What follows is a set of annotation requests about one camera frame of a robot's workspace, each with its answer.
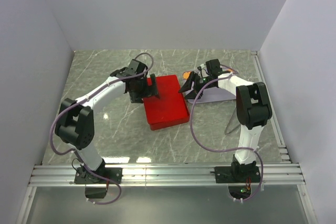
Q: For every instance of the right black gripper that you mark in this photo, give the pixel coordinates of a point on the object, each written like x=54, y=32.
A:
x=188, y=86

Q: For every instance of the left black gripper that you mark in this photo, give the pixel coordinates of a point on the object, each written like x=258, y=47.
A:
x=150, y=90

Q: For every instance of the red tin lid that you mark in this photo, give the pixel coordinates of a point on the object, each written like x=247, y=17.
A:
x=170, y=101

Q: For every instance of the red cookie tin box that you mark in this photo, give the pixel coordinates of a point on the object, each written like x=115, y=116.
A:
x=167, y=120

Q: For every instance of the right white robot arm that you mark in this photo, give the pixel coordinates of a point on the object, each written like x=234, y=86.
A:
x=253, y=111

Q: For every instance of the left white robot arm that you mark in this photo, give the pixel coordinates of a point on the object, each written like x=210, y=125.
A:
x=74, y=124

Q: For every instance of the orange fish cookie left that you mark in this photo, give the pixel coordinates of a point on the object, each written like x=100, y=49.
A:
x=186, y=75

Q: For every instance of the lavender plastic tray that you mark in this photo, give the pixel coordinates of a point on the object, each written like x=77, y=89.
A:
x=214, y=95

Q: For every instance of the aluminium rail frame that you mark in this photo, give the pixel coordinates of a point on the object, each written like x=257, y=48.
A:
x=161, y=175

